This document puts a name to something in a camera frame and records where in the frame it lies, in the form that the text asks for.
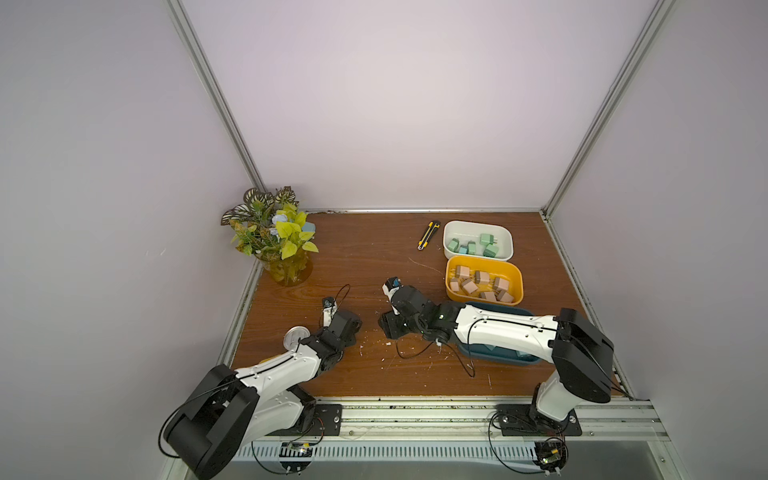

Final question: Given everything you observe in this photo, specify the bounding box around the white storage box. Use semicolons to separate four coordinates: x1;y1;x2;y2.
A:
443;220;514;261

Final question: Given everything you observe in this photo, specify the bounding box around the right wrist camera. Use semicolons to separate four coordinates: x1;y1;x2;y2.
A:
382;277;402;315

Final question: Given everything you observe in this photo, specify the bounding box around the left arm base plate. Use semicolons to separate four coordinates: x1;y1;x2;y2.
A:
270;404;343;437

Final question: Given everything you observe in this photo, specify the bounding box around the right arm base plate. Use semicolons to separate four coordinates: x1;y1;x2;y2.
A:
492;404;583;437

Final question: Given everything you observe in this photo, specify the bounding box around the yellow storage box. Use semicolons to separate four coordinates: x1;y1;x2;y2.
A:
445;255;524;306

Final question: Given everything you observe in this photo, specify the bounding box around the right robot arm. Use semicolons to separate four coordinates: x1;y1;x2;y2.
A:
379;277;614;423

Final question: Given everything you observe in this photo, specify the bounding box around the metal can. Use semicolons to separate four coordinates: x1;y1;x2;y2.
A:
283;326;311;351

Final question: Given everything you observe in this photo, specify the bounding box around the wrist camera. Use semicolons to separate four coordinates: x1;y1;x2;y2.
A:
382;277;402;315
322;297;338;327

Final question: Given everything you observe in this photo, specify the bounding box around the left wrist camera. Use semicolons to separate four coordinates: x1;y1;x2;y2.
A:
322;297;338;327

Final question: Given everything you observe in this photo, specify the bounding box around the dark teal storage box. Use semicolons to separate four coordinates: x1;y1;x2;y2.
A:
458;301;541;367

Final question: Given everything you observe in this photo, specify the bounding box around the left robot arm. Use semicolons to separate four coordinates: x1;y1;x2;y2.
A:
158;310;362;479

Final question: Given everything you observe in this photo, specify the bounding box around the artificial plant in amber vase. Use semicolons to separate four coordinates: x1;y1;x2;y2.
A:
220;186;319;286

